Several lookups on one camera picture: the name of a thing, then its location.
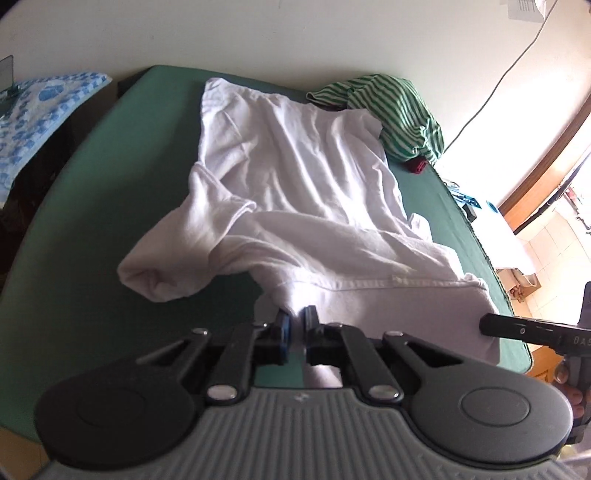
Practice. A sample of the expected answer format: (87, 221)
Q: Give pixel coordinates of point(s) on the white covered side table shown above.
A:
(501, 240)

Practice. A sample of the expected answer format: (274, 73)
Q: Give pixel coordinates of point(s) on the white t-shirt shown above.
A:
(300, 184)

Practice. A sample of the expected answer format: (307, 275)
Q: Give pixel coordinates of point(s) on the green white striped garment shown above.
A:
(397, 110)

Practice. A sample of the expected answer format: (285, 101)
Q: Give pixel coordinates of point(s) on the brown wooden door frame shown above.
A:
(545, 170)

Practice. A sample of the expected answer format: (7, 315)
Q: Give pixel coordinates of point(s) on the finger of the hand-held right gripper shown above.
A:
(517, 328)

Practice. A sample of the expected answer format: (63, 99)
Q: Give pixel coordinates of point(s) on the white wall paper sheet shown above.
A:
(526, 9)

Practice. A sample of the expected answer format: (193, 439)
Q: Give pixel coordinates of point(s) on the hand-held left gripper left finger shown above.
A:
(285, 333)

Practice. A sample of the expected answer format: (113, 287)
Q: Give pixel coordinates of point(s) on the small blue bowl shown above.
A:
(492, 206)

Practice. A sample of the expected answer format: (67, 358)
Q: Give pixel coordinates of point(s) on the blue white patterned towel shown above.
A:
(41, 115)

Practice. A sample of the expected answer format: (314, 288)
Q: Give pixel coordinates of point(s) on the dark red cloth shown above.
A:
(415, 165)

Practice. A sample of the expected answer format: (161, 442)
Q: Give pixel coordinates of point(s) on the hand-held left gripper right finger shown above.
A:
(306, 334)

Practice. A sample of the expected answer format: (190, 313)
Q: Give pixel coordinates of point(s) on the person's right hand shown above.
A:
(578, 402)

